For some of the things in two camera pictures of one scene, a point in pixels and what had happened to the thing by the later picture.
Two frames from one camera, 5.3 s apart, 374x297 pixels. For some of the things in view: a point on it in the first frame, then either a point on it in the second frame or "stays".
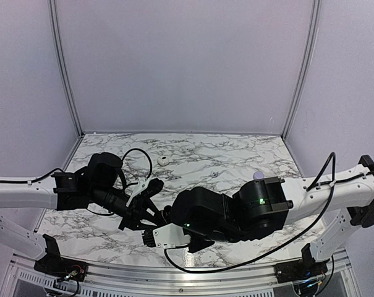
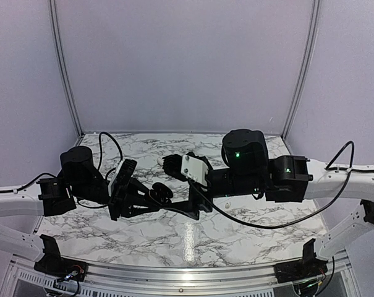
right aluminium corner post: [315, 25] stays
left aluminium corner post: [62, 54] stays
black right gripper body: [231, 236] -> [249, 184]
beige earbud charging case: [162, 160] stays
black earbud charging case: [167, 213] -> [161, 193]
